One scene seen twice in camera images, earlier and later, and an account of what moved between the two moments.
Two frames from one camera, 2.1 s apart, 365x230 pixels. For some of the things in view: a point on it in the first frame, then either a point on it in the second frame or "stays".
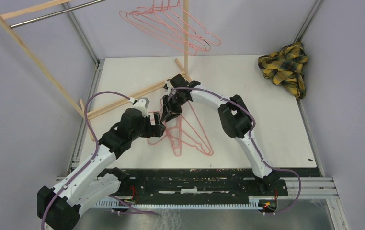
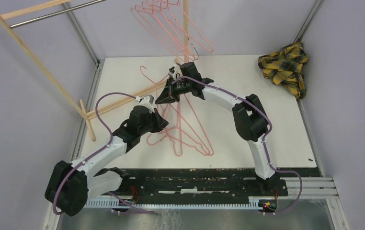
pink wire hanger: [182, 9] -> [191, 29]
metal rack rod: [56, 13] stays
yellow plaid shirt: [284, 67] stays
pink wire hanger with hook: [160, 141] stays
